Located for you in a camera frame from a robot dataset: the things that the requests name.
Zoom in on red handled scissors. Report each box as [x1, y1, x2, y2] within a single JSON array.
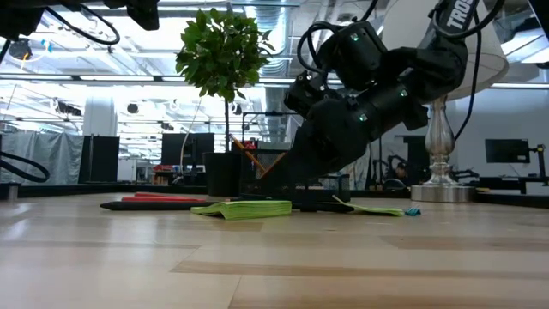
[[122, 191, 207, 203]]

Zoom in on black ceiling device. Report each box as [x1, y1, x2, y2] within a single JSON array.
[[7, 37, 34, 62]]

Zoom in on black cable loop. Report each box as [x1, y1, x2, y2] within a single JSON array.
[[0, 152, 51, 184]]

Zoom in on black mesh desk organizer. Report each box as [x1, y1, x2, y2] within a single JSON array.
[[238, 148, 352, 203]]

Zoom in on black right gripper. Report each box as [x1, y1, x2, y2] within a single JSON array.
[[278, 99, 381, 190]]

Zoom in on black aluminium table frame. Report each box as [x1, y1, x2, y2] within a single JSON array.
[[0, 182, 549, 210]]

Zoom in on large black monitor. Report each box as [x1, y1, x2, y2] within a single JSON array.
[[160, 132, 215, 167]]

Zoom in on black partition panel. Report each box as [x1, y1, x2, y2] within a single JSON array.
[[78, 136, 120, 185]]

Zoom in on small black monitor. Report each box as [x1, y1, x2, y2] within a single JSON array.
[[484, 138, 531, 164]]

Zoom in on gray curtain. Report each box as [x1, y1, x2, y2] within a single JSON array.
[[0, 130, 85, 185]]

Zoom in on green potted tree black pot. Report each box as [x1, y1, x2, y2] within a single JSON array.
[[174, 7, 278, 197]]

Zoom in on white shade silver table lamp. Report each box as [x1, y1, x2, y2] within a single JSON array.
[[377, 0, 510, 203]]

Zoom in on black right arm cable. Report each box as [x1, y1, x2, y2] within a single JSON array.
[[453, 0, 507, 142]]

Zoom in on thin green sticky note pad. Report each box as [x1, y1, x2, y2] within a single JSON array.
[[332, 195, 405, 217]]

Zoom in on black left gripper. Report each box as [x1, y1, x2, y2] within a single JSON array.
[[102, 0, 160, 32]]

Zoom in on thick green sticky note pad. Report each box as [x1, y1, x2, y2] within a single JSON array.
[[190, 199, 293, 221]]

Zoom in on black pen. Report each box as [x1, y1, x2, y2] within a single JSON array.
[[100, 200, 355, 215]]

